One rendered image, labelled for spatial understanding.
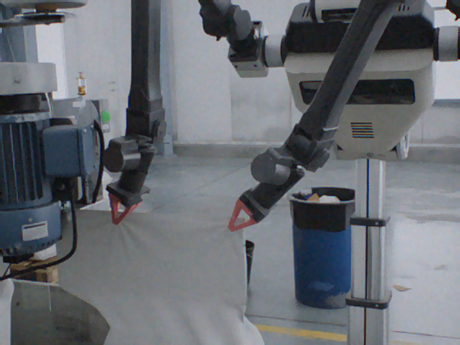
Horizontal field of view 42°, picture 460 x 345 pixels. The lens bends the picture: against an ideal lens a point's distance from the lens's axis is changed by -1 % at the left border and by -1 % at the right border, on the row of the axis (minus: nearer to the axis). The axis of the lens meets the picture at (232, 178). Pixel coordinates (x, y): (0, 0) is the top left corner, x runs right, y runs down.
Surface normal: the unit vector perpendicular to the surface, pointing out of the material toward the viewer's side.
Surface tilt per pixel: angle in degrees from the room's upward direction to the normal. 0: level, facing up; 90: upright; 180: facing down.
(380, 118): 130
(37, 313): 90
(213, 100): 90
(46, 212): 91
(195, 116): 90
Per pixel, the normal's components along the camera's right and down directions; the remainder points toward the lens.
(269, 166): -0.55, -0.11
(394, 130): -0.28, 0.77
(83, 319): -0.34, 0.18
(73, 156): 0.07, 0.18
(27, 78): 0.71, 0.12
